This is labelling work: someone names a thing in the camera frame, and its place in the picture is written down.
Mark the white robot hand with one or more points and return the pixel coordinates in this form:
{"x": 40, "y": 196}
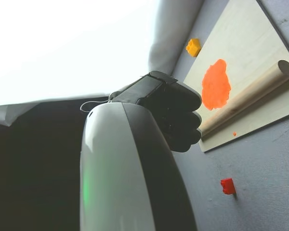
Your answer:
{"x": 115, "y": 156}

